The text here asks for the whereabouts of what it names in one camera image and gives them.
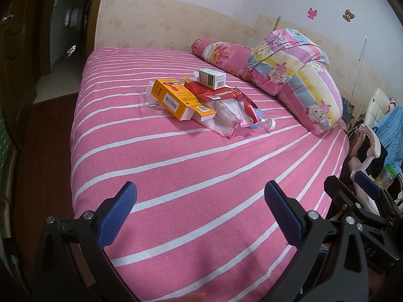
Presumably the clear plastic water bottle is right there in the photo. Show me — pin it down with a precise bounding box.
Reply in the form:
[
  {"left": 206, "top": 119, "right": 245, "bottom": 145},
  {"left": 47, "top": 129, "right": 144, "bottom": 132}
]
[{"left": 249, "top": 108, "right": 276, "bottom": 132}]

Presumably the white pink-edged towel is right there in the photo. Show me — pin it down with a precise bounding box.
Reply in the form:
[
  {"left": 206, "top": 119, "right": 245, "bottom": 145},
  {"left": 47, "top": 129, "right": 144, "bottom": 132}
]
[{"left": 192, "top": 98, "right": 260, "bottom": 138}]

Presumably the orange cardboard box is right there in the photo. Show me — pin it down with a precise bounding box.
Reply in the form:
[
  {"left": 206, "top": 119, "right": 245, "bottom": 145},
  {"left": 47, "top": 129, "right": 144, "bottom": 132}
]
[{"left": 151, "top": 79, "right": 216, "bottom": 121}]

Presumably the large red package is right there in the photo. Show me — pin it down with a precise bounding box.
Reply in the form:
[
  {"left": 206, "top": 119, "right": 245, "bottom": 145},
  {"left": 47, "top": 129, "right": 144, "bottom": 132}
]
[{"left": 184, "top": 81, "right": 257, "bottom": 109}]

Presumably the white green small carton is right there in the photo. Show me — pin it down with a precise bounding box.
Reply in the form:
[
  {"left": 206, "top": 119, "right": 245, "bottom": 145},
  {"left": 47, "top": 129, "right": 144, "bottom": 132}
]
[{"left": 198, "top": 67, "right": 226, "bottom": 90}]

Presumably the green lidded plastic jar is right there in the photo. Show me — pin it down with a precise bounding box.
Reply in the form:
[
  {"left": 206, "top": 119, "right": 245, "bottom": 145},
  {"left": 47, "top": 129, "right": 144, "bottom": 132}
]
[{"left": 375, "top": 164, "right": 397, "bottom": 190}]

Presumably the blue cloth on chair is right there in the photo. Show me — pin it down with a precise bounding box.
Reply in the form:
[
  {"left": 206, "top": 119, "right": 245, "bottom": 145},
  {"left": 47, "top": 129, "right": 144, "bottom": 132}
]
[{"left": 372, "top": 105, "right": 403, "bottom": 174}]

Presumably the white office chair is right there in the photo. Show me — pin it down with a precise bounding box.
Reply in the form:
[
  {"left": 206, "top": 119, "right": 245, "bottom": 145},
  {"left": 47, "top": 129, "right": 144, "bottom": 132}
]
[{"left": 348, "top": 87, "right": 399, "bottom": 196}]

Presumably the pink white striped bed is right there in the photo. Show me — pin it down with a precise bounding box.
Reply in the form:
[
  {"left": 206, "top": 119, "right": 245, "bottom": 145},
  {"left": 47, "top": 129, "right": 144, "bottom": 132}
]
[{"left": 70, "top": 48, "right": 349, "bottom": 301}]

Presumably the folded cartoon sheep quilt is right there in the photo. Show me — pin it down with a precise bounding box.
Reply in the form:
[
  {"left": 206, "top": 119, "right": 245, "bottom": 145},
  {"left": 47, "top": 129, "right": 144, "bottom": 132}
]
[{"left": 247, "top": 28, "right": 343, "bottom": 136}]

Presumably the pink floral bolster pillow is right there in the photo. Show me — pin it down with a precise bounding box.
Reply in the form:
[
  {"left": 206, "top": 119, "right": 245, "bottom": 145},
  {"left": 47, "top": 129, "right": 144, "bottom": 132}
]
[{"left": 191, "top": 38, "right": 252, "bottom": 82}]

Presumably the dark bear wall sticker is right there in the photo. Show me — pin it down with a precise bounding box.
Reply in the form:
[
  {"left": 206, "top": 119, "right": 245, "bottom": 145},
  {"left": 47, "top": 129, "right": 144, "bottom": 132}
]
[{"left": 342, "top": 9, "right": 355, "bottom": 23}]

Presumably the pink bear wall sticker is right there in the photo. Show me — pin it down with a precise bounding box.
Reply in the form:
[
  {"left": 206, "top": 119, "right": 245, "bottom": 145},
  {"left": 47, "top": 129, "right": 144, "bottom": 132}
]
[{"left": 307, "top": 8, "right": 318, "bottom": 20}]

